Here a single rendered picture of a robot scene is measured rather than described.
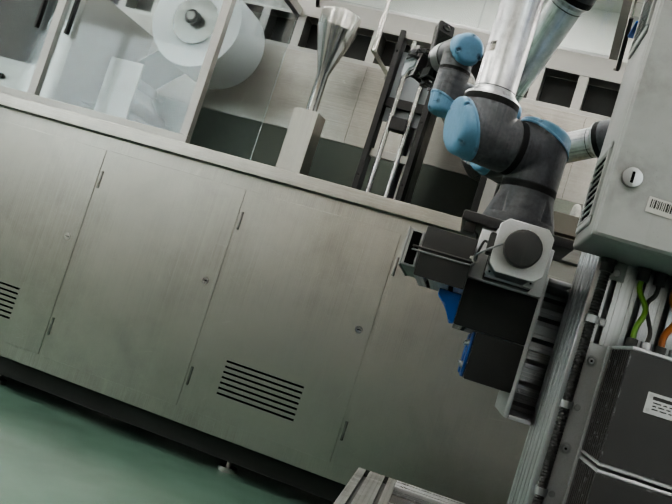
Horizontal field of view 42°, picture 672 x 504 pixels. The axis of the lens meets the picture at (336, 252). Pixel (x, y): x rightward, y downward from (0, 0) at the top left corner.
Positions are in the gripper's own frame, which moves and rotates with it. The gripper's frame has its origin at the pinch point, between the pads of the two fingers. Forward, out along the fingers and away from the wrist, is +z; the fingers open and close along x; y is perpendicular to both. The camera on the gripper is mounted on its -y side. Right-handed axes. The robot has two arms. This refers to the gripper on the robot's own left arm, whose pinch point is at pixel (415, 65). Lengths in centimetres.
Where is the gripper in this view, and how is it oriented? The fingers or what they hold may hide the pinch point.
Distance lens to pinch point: 239.4
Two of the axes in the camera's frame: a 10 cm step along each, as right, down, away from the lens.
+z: -3.0, -0.3, 9.5
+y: -4.2, 9.0, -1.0
